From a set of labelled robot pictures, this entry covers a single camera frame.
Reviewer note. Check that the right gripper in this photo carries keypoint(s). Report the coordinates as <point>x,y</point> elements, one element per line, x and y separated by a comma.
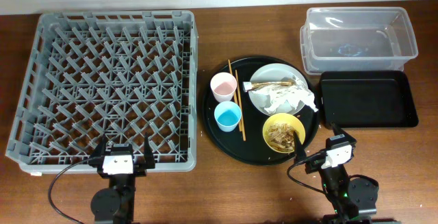
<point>314,164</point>

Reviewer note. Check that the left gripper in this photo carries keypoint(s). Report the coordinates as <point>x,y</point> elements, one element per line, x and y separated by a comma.
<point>140,170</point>

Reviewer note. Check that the yellow bowl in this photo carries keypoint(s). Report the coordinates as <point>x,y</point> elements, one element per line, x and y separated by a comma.
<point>299,133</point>

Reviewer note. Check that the brown food scraps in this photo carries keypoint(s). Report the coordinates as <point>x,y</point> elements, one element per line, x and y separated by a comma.
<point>280,136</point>

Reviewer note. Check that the white tissue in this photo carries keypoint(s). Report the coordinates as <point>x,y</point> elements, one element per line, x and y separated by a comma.
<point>293,95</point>

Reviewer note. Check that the gold snack wrapper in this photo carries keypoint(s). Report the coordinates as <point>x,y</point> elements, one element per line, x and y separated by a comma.
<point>248,86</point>

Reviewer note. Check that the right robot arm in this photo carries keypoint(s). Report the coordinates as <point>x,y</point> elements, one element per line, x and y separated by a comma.
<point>353,197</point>

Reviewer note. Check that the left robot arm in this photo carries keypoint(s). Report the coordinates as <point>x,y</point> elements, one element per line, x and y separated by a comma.
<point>115,204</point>

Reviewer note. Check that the grey dishwasher rack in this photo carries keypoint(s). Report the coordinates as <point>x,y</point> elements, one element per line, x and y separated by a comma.
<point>127,77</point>

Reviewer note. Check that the black rectangular tray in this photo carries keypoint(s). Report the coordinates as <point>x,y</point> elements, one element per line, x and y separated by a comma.
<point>367,99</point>

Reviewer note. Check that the round black tray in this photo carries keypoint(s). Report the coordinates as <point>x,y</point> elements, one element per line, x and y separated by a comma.
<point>254,150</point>

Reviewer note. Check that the grey round plate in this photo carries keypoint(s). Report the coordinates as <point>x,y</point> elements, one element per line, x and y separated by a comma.
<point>275,72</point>

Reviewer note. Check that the blue plastic cup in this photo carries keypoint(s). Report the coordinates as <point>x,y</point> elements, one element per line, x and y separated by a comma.
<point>227,115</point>

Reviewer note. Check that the clear plastic bin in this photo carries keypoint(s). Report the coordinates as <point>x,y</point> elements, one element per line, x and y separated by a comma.
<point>357,39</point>

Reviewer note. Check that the wooden chopstick right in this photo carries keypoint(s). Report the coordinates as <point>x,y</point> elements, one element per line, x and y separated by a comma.
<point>239,100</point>

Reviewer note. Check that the pink plastic cup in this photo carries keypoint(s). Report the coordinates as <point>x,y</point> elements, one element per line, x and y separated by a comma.
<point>223,86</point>

